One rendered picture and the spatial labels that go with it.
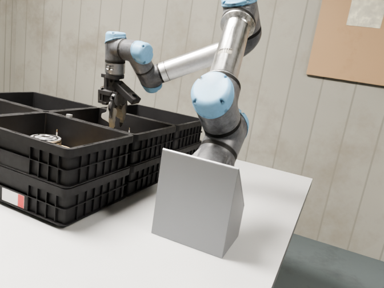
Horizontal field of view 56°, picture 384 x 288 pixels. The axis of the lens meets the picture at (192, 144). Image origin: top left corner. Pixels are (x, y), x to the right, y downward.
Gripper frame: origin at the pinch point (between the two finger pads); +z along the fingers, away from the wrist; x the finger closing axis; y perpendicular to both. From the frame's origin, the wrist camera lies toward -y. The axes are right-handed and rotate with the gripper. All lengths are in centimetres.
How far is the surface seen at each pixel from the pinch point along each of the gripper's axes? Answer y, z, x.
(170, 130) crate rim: -19.7, -1.1, -6.8
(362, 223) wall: -104, 86, -153
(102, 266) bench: -38, 14, 55
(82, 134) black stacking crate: 0.9, -1.0, 18.7
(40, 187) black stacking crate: -11.1, 4.2, 47.9
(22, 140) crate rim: -3.5, -7.0, 46.7
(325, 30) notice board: -50, -43, -163
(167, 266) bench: -50, 15, 45
